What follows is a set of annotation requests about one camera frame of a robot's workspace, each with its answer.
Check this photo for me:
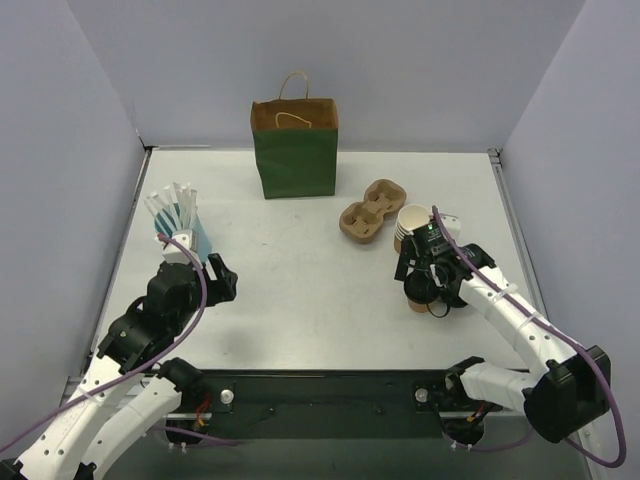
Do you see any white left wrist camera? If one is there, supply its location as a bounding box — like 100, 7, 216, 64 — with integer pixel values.
156, 230, 197, 265

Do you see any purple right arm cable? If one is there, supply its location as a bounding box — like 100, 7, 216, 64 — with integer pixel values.
431, 204, 627, 470

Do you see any brown paper coffee cup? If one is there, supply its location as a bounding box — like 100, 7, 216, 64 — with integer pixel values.
407, 299, 431, 314

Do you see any blue straw holder cup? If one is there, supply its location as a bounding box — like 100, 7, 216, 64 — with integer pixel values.
154, 214, 213, 262

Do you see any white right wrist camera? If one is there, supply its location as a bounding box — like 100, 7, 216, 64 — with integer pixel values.
429, 206, 462, 242

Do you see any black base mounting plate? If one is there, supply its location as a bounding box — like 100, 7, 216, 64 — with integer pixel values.
165, 370, 489, 441

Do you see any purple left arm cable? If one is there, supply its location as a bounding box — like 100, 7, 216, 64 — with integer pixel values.
0, 237, 209, 451

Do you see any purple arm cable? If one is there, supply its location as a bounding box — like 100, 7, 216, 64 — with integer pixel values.
431, 204, 627, 470
0, 237, 209, 451

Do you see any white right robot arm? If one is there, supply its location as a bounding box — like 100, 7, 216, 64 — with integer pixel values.
395, 222, 611, 443

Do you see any black plastic cup lid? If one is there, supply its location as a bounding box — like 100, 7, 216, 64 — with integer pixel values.
403, 269, 440, 305

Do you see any green paper bag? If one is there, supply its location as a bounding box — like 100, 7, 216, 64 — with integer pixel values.
250, 94, 339, 200

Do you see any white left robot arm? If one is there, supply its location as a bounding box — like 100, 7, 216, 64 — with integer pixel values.
1, 254, 238, 479

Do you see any stack of paper cups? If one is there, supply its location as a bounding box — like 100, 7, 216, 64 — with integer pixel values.
394, 204, 431, 253

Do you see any brown pulp cup carrier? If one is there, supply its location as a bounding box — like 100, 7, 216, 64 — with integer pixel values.
339, 179, 407, 244

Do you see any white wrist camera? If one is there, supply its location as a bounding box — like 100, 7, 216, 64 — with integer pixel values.
429, 206, 462, 242
156, 230, 197, 265

